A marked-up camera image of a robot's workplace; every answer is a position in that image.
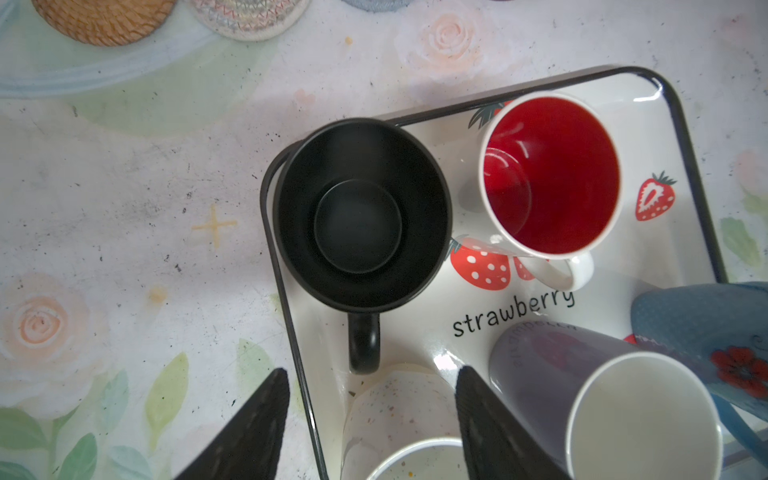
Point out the white strawberry print tray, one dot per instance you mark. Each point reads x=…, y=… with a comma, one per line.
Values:
x=664, y=238

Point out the red interior white mug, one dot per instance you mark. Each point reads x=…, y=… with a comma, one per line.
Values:
x=541, y=182

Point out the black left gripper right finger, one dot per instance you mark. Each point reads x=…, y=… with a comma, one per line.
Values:
x=495, y=444

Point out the grey-blue braided rope coaster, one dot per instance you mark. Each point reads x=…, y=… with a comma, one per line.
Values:
x=378, y=6

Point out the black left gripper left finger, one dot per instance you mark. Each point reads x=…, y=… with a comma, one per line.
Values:
x=249, y=445

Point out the white mug purple handle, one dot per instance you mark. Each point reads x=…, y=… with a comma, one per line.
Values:
x=603, y=408

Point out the black mug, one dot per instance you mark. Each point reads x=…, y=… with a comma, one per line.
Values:
x=363, y=219

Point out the round woven rattan coaster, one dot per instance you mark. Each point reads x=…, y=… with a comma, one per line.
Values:
x=108, y=23

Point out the white mug blue handle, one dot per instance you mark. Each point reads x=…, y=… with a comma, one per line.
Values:
x=719, y=331

